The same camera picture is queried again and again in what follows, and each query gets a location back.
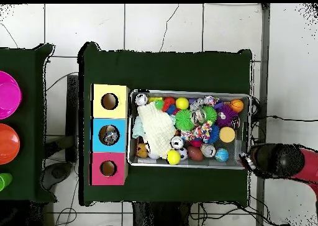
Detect small globe ball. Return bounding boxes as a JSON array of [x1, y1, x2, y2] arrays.
[[215, 148, 230, 163]]

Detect clear mesh bin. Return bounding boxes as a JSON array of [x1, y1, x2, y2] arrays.
[[128, 89, 252, 170]]

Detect purple spiky ball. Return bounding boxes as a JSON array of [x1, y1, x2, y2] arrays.
[[216, 103, 239, 129]]

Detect orange plate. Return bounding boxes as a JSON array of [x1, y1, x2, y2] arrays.
[[0, 124, 21, 166]]

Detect yellow ball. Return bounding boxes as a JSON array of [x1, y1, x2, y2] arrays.
[[175, 96, 190, 111], [166, 149, 182, 166]]

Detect green cup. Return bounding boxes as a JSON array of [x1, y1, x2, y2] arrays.
[[0, 173, 13, 192]]

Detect wooden toy burger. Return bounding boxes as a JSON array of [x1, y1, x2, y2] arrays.
[[219, 126, 237, 144]]

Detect pink plate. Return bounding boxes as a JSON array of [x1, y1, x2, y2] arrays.
[[0, 71, 23, 120]]

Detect plain green spiky ball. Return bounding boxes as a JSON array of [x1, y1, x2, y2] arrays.
[[202, 104, 219, 125]]

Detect cream knitted cloth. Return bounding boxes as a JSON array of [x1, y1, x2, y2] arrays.
[[137, 102, 177, 156]]

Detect brown toy football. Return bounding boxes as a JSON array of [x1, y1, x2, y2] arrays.
[[186, 145, 205, 161]]

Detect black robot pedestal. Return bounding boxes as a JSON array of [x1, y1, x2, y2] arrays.
[[133, 201, 229, 226]]

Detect black cable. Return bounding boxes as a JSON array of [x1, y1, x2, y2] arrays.
[[250, 94, 318, 124]]

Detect red silver soda can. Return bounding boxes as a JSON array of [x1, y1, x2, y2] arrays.
[[200, 143, 217, 159], [135, 92, 150, 107]]

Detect green spiky ball with eyes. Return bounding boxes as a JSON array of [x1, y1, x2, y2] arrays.
[[174, 109, 196, 132]]

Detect wooden box with three holes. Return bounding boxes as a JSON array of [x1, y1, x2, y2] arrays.
[[89, 83, 131, 186]]

